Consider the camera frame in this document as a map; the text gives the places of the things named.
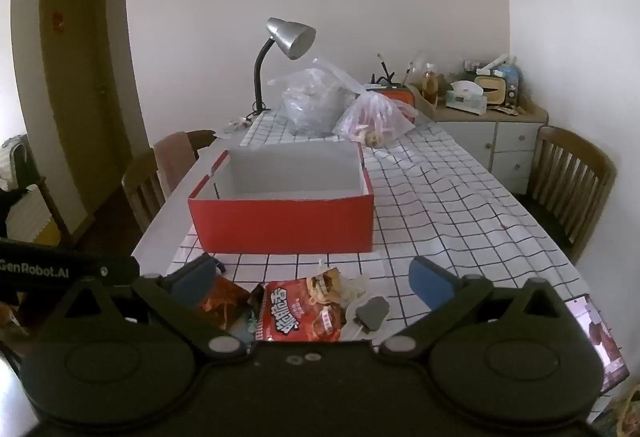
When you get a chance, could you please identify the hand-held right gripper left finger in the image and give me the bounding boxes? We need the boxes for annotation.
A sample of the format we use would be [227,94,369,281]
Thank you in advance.
[47,254,251,363]

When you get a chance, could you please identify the wooden chair with towel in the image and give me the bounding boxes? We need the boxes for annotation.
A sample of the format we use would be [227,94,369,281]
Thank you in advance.
[121,129,217,234]

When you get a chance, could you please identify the red cardboard box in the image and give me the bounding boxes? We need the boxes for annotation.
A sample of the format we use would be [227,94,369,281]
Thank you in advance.
[187,141,376,255]

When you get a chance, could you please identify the silver desk lamp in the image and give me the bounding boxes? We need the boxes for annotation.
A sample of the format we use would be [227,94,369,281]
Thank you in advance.
[250,17,317,114]

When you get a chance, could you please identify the brown wooden door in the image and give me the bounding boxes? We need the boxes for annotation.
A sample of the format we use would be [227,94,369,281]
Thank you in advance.
[39,0,132,218]

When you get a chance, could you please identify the pink plastic bag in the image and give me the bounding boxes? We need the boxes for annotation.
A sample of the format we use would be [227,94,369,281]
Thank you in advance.
[332,89,418,142]

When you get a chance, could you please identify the teal snack packet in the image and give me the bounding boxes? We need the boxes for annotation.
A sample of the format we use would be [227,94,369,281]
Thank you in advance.
[232,284,266,343]

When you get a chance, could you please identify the red tin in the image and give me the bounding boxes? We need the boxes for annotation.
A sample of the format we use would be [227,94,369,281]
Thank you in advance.
[370,86,418,122]

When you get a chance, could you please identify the white sideboard cabinet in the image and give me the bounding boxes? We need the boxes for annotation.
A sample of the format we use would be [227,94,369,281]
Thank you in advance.
[415,99,550,195]

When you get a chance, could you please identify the small clear container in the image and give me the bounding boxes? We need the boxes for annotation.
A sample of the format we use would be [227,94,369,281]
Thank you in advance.
[217,116,251,135]

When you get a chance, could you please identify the clear plastic bag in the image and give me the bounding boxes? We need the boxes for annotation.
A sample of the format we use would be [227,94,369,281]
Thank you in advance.
[270,59,366,138]

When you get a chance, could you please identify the retro yellow radio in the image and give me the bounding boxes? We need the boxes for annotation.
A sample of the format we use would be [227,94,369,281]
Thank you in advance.
[474,67,523,108]

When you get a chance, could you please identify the dark red snack packet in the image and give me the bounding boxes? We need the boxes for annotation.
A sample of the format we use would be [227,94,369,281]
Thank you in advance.
[197,274,251,333]

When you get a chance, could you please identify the green tissue box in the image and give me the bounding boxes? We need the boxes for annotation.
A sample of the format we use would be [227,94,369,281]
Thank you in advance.
[445,81,488,115]

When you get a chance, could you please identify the grey popsicle-shaped snack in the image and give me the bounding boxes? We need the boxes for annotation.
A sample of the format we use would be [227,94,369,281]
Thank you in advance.
[345,296,391,343]

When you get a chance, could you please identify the black branched stand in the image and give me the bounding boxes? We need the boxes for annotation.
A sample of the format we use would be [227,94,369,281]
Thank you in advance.
[370,53,397,86]

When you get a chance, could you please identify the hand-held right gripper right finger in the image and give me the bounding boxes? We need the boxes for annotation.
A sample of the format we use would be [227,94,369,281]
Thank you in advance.
[374,256,576,362]

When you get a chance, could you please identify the amber glass bottle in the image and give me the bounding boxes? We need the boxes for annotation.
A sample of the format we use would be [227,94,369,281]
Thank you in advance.
[421,63,441,105]

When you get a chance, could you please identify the white checkered tablecloth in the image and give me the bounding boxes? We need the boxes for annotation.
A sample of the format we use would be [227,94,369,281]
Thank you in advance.
[165,109,626,423]

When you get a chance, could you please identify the smartphone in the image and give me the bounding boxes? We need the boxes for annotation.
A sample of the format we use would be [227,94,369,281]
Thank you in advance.
[565,294,631,393]

